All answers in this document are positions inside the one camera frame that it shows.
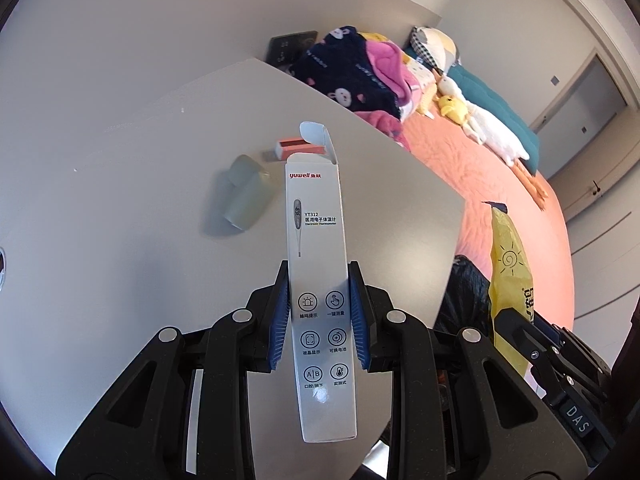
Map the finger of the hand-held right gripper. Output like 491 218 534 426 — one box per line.
531 316 569 357
492 307 562 399

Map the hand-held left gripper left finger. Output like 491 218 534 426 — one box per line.
55 261 293 480

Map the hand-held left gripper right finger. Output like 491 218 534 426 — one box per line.
347 260 588 480

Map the black trash bag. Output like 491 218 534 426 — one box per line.
432 255 496 356

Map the white cardboard thermometer box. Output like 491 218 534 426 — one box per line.
285 121 361 443

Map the yellow snack packet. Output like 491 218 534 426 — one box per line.
482 201 537 381

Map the small translucent plastic bottle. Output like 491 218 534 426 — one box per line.
223 154 273 231

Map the pink sanding block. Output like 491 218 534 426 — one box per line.
276 137 328 161

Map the pink bed cover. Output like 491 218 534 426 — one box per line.
400 110 573 311

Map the white goose plush toy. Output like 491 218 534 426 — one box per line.
435 75 548 211

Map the yellow duck plush toy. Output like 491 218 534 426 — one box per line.
437 94 471 126

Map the teal cushion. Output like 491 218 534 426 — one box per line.
447 62 541 173

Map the navy printed fleece blanket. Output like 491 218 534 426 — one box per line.
290 25 408 121

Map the pink fleece blanket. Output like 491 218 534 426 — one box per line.
357 40 426 153

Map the checkered patchwork pillow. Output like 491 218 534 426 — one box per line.
410 26 461 76

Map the black wall switch panel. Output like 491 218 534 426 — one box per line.
267 30 319 66

